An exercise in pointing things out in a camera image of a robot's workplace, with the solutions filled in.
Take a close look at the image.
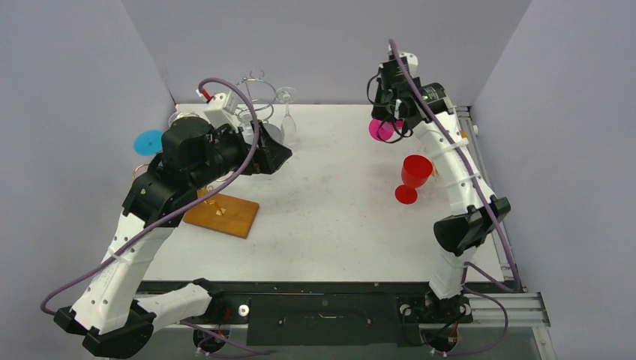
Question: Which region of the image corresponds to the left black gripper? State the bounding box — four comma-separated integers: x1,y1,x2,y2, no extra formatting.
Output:
190,119,291,191

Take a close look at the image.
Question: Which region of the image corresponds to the pink wine glass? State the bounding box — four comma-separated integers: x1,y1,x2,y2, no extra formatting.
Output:
368,118,404,143

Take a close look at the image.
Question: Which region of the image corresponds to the blue wine glass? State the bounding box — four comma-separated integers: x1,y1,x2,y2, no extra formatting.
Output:
133,129,163,156

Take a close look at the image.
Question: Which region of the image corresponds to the red wine glass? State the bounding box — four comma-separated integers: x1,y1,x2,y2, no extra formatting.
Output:
394,154,434,205

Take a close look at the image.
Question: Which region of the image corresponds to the clear glass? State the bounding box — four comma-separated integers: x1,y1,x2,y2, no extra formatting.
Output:
168,112,198,128

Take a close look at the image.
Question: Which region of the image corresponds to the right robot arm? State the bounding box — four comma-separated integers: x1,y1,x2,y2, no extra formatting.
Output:
371,52,511,321

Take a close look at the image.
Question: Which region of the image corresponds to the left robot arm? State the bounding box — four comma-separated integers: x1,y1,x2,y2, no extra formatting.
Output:
54,116,293,359

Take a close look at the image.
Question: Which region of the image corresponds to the wooden rack base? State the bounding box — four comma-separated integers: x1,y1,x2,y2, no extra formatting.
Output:
183,193,260,239

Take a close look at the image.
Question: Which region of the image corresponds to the clear champagne flute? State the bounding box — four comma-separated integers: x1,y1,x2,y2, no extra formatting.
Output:
275,87,298,148

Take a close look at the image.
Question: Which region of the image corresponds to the silver wire glass rack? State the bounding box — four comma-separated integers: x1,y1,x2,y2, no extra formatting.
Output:
236,70,298,129

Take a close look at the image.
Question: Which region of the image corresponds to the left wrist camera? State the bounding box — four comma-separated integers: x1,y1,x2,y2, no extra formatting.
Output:
196,90,240,130

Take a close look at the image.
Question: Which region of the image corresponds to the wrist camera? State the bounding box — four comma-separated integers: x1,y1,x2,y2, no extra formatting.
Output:
399,52,419,74
196,90,240,130

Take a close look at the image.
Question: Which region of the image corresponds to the gold wire glass rack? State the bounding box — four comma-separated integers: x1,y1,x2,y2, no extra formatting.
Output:
131,163,231,206

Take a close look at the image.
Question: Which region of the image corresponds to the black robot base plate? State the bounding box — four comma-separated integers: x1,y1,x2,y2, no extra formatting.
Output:
139,280,498,349

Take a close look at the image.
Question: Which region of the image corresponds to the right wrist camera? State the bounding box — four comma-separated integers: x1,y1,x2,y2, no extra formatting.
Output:
399,52,419,74

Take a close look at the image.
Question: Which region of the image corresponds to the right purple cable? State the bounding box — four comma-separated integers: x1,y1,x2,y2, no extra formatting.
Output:
388,38,523,294

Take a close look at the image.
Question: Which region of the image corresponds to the aluminium table rail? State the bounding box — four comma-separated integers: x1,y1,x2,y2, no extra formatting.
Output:
456,106,550,329

